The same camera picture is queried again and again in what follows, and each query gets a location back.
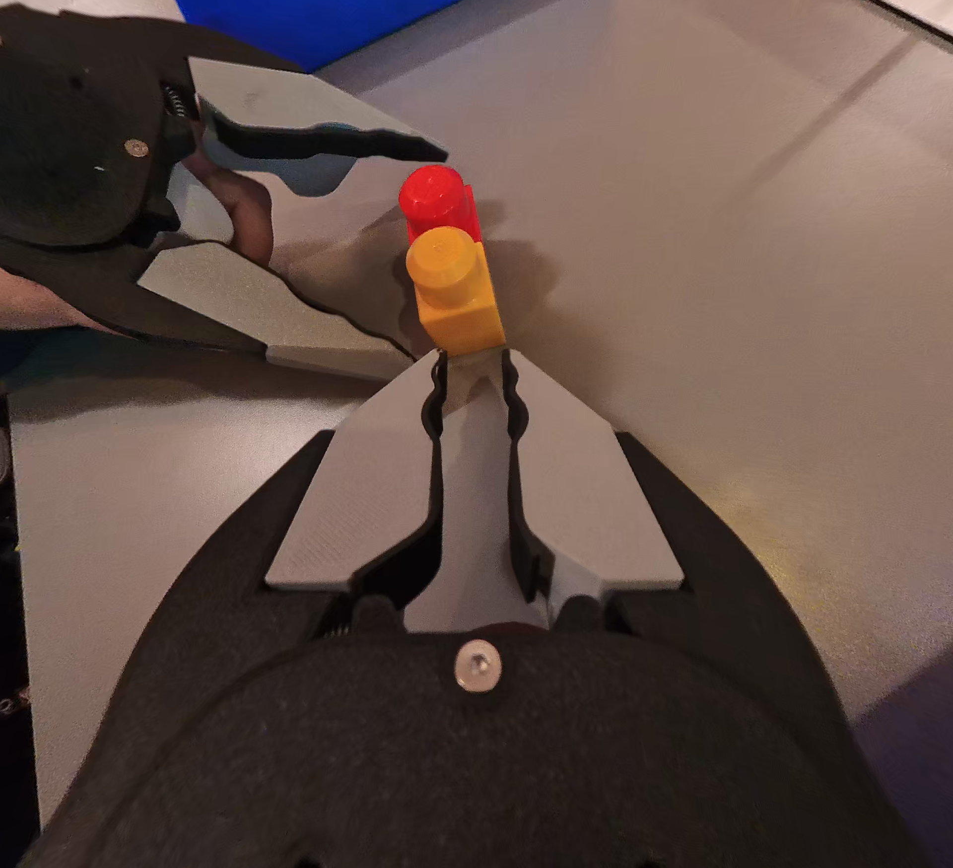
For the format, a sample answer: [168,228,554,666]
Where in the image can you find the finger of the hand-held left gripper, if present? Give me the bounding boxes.
[186,57,449,198]
[136,241,415,383]

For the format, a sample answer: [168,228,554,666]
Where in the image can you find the orange single-stud block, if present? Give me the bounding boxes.
[406,228,507,357]

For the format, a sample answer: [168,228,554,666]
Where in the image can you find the person's left hand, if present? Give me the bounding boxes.
[0,159,274,332]

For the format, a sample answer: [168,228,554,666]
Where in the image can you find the red single-stud block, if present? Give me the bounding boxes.
[398,166,483,245]

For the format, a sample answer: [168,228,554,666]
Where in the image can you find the person's legs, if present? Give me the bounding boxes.
[0,392,42,854]

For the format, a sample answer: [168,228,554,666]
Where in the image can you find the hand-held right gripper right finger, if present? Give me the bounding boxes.
[501,349,686,623]

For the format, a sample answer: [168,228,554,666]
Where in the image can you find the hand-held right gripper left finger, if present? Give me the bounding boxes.
[266,349,448,612]

